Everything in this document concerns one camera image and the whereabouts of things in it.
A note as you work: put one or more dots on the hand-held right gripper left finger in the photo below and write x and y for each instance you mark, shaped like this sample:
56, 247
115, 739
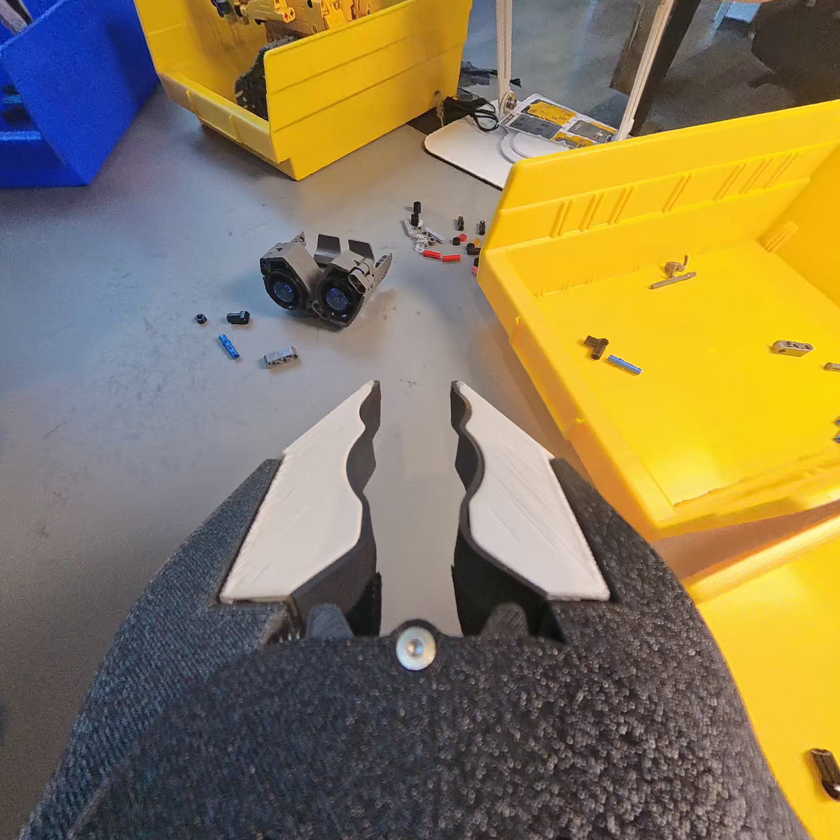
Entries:
295, 525

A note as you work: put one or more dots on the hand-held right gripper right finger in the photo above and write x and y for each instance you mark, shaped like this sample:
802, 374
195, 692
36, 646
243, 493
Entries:
538, 525

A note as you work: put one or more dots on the dark grey short brick beam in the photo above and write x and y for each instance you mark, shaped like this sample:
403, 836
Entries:
281, 357

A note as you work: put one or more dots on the yellow open-front storage bin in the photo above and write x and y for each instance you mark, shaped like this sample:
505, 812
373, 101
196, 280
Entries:
689, 426

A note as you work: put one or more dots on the blue brick pin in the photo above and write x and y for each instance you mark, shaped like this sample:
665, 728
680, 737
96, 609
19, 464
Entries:
228, 346

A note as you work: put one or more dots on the black brick pin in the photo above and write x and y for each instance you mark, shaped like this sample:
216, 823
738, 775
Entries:
238, 318

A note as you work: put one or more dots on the grey toy brick engine assembly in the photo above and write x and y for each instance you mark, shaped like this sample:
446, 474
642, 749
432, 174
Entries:
341, 295

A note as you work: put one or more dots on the blue storage bin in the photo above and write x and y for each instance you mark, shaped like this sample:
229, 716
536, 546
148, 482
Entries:
85, 98

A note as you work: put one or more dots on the grey desk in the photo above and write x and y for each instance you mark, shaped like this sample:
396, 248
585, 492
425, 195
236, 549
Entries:
164, 426

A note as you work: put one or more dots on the dark grey brick piece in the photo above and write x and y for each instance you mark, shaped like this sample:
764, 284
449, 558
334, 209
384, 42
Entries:
596, 346

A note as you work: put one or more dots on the light grey brick axle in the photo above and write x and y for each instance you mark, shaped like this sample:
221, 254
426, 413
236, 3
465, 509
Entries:
673, 281

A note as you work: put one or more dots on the pile of small brick parts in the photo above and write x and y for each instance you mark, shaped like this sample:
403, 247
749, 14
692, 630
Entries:
431, 254

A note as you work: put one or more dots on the grey brick connector piece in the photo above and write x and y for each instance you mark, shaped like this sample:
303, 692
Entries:
674, 267

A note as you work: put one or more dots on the white round disc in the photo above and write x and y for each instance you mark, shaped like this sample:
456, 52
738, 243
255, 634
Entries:
518, 149

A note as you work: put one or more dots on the black brick beam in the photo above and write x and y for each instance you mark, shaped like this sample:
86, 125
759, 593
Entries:
825, 773

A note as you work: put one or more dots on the white rounded flat plate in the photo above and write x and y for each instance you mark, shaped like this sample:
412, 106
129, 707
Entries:
466, 151

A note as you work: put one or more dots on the yellow black sticker sheet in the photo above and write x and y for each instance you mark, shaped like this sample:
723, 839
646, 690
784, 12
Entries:
551, 121

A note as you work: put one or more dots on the yellow storage bin with ledge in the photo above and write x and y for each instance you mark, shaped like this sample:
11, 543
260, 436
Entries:
341, 105

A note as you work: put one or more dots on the wooden table leg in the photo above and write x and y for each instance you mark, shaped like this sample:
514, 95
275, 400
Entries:
656, 85

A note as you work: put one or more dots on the white wooden book stand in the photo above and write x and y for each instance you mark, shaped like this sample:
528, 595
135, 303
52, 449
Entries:
503, 52

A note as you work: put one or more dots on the black office chair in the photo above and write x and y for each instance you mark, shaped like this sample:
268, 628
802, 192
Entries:
800, 46

